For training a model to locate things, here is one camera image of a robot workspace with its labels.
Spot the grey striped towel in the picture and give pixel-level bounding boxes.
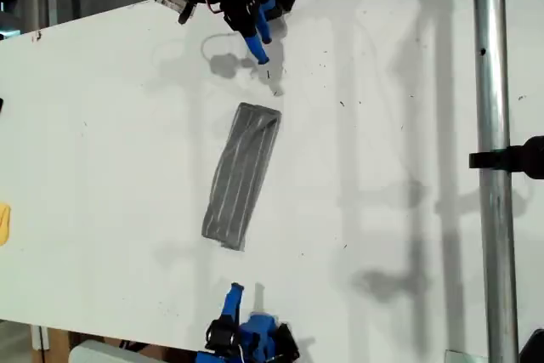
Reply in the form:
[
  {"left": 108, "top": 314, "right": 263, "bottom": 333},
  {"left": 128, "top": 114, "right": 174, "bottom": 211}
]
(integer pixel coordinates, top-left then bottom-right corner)
[{"left": 200, "top": 101, "right": 283, "bottom": 252}]

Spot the white box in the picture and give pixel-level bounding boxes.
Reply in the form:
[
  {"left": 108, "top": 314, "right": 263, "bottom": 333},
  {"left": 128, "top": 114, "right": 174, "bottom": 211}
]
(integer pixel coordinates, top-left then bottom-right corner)
[{"left": 68, "top": 339, "right": 167, "bottom": 363}]

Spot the wooden board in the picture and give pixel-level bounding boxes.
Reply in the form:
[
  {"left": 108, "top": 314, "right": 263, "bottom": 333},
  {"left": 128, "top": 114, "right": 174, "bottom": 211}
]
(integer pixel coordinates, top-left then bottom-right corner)
[{"left": 30, "top": 325, "right": 71, "bottom": 363}]

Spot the yellow object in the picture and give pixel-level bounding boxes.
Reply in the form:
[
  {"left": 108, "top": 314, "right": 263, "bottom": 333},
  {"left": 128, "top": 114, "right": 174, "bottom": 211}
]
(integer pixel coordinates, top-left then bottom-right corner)
[{"left": 0, "top": 202, "right": 12, "bottom": 247}]

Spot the black clamp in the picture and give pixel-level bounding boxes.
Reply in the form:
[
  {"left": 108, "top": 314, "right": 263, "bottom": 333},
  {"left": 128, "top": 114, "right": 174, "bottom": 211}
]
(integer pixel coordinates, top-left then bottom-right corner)
[{"left": 468, "top": 135, "right": 544, "bottom": 180}]

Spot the black block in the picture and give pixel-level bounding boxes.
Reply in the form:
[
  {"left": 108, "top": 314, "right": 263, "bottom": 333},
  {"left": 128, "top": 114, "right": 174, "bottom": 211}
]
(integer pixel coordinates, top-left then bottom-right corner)
[{"left": 517, "top": 327, "right": 544, "bottom": 363}]

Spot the steel post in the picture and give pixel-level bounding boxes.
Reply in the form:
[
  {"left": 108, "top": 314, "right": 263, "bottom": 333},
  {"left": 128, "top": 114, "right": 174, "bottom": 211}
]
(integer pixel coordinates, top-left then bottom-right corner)
[{"left": 471, "top": 0, "right": 520, "bottom": 363}]

